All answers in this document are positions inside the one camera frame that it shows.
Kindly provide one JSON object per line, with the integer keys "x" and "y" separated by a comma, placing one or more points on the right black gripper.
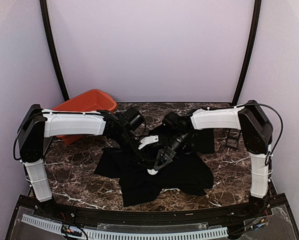
{"x": 171, "y": 154}

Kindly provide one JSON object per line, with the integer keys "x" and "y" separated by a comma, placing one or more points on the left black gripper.
{"x": 143, "y": 157}

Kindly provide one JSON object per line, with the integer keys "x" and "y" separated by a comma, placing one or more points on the black t-shirt with blue logo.
{"x": 186, "y": 172}

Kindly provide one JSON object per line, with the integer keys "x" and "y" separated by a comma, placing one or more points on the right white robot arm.
{"x": 246, "y": 121}

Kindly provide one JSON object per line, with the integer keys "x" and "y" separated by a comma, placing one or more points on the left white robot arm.
{"x": 70, "y": 126}

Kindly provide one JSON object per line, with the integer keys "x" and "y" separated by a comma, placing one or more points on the orange plastic tub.
{"x": 91, "y": 100}

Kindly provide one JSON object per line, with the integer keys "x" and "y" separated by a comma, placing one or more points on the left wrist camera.
{"x": 157, "y": 141}

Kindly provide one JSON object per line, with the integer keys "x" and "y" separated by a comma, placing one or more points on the white slotted cable duct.
{"x": 106, "y": 231}

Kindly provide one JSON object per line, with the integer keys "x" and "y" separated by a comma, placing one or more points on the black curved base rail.
{"x": 278, "y": 223}

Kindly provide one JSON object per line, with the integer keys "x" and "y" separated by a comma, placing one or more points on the right black frame post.
{"x": 248, "y": 52}

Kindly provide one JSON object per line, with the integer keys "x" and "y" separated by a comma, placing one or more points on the black frame post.
{"x": 248, "y": 52}
{"x": 52, "y": 49}

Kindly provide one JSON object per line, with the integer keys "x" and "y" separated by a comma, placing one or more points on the left black frame post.
{"x": 52, "y": 49}

